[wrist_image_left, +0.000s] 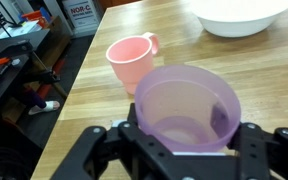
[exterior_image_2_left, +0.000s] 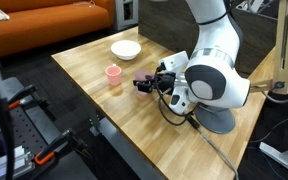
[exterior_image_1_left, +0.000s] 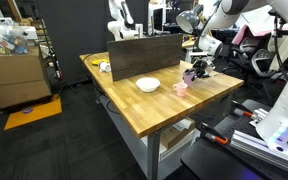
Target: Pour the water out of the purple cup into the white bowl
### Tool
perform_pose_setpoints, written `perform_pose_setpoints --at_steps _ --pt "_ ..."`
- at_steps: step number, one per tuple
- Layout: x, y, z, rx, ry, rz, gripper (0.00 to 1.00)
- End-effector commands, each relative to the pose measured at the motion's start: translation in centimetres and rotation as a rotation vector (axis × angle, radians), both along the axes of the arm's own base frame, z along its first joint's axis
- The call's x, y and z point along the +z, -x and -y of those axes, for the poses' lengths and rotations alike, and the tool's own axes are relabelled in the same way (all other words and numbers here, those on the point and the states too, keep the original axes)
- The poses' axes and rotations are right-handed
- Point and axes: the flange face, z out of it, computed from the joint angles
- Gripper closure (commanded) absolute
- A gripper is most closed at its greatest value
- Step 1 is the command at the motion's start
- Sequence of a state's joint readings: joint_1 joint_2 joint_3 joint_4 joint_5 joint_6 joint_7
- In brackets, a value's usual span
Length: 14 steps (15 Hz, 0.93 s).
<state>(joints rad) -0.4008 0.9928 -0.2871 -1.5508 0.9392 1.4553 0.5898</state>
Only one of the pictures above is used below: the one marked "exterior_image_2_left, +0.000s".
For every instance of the white metal floor foot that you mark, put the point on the white metal floor foot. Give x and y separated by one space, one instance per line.
284 156

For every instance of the aluminium extrusion rail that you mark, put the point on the aluminium extrusion rail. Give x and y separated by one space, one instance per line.
4 166

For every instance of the black perforated robot platform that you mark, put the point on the black perforated robot platform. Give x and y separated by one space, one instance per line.
27 130

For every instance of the orange sofa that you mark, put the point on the orange sofa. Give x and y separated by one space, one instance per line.
50 23

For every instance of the black orange bar clamp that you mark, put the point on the black orange bar clamp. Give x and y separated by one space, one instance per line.
57 145
22 95

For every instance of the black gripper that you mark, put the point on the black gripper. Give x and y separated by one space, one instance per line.
166 82

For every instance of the grey metal table frame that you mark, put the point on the grey metal table frame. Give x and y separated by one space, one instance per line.
124 150

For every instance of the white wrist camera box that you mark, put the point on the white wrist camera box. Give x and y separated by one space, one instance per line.
174 61

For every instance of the grey metal cabinet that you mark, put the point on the grey metal cabinet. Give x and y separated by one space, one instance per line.
127 13

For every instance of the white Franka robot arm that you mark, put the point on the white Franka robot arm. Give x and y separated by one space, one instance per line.
217 33

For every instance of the translucent purple plastic cup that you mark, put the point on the translucent purple plastic cup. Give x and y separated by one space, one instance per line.
141 75

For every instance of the dark wood backdrop board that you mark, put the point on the dark wood backdrop board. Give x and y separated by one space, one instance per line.
170 30

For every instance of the white bowl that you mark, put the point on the white bowl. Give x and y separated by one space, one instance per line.
125 50

